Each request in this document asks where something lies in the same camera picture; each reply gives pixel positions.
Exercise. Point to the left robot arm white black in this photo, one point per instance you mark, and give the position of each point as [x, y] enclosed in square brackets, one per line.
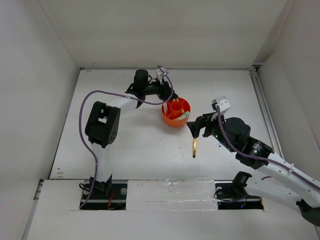
[103, 122]

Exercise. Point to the orange round divided container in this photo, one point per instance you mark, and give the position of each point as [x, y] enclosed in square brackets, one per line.
[174, 110]

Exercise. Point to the aluminium rail right side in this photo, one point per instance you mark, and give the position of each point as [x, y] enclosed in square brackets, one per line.
[262, 102]

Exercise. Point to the gold black pen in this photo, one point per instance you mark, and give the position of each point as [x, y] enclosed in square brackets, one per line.
[194, 148]

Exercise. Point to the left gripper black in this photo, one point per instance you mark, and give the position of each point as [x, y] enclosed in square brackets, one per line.
[165, 91]

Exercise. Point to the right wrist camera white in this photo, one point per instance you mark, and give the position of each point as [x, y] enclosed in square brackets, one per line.
[222, 103]

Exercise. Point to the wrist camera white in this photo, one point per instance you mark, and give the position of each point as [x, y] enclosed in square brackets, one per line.
[222, 103]
[161, 72]

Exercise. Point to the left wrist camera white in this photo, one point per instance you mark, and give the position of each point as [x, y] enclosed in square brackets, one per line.
[161, 72]

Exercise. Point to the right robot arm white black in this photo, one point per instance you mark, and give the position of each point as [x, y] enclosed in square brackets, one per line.
[297, 191]

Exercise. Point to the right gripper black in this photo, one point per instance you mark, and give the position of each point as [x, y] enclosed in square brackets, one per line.
[201, 122]

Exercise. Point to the pale green white highlighter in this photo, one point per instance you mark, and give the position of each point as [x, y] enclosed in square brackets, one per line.
[185, 115]

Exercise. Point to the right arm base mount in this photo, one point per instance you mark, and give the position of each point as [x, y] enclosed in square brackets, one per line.
[231, 194]

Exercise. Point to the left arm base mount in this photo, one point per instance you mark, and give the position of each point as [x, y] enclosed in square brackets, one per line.
[115, 200]

